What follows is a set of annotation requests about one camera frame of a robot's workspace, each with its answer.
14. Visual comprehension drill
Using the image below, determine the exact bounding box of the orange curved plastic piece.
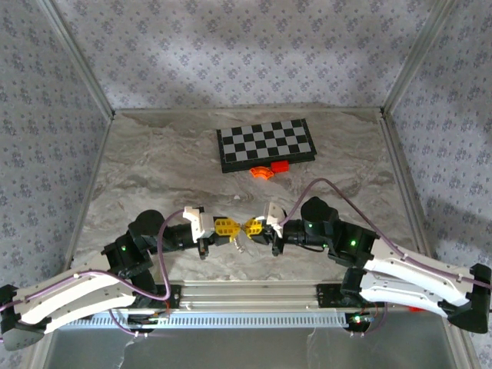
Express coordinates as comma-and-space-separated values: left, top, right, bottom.
249, 165, 276, 179

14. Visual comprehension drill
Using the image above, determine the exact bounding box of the black grey chessboard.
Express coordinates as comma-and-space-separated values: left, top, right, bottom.
215, 118, 318, 175

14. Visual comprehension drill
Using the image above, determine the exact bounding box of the left controller circuit board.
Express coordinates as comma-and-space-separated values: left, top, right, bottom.
126, 313, 171, 334

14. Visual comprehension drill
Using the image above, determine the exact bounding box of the controller circuit board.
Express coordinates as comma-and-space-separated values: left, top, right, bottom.
344, 311, 377, 332
126, 313, 171, 334

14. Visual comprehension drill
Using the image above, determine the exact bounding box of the right controller circuit board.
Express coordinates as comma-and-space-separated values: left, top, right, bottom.
344, 311, 377, 332

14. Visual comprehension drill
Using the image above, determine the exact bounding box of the grey metal sheet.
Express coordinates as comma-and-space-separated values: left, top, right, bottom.
34, 326, 464, 369

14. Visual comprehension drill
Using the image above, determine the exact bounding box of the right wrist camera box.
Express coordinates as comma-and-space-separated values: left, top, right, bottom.
262, 202, 288, 237

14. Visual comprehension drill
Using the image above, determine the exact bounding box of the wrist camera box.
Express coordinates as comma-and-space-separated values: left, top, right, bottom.
182, 206, 215, 244
262, 202, 288, 237

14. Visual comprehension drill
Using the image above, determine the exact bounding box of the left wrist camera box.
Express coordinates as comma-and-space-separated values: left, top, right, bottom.
182, 206, 215, 244

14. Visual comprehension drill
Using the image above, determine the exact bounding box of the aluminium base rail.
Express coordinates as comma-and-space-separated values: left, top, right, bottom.
130, 281, 460, 311

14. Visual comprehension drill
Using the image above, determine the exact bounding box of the aluminium side rail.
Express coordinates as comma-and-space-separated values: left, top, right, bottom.
378, 111, 443, 270
57, 113, 116, 274

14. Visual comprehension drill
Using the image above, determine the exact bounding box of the grey slotted cable duct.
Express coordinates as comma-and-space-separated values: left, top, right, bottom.
63, 310, 349, 330

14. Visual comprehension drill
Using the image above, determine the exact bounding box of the aluminium corner post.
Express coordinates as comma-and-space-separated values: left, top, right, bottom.
37, 0, 116, 118
381, 0, 459, 116

